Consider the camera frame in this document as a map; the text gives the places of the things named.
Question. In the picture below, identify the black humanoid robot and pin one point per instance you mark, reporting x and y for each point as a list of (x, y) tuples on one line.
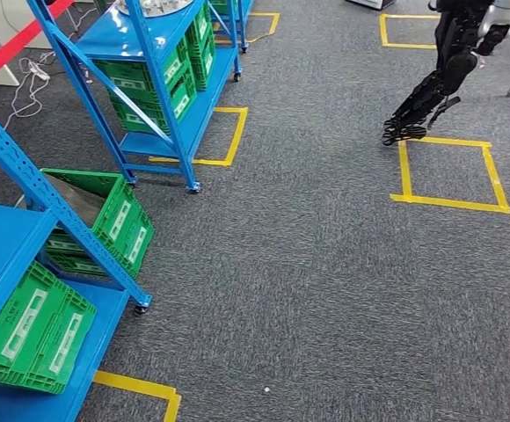
[(457, 64)]

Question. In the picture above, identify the red barrier belt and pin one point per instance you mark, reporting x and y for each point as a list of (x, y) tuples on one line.
[(17, 43)]

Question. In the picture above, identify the yellow floor tape square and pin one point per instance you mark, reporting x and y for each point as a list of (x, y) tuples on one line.
[(448, 202), (383, 32)]

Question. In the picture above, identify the yellow floor tape marking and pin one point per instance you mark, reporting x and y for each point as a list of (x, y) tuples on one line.
[(274, 23)]

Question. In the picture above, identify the brown cardboard insert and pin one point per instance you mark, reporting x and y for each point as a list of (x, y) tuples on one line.
[(79, 198)]

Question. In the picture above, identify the white flat object dark edge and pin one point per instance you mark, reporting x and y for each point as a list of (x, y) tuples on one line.
[(372, 3)]

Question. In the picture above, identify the white power strip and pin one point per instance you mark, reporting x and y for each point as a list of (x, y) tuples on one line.
[(39, 70)]

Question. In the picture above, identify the blue metal shelf rack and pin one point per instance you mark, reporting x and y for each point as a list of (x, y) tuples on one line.
[(0, 244), (245, 23), (105, 38)]

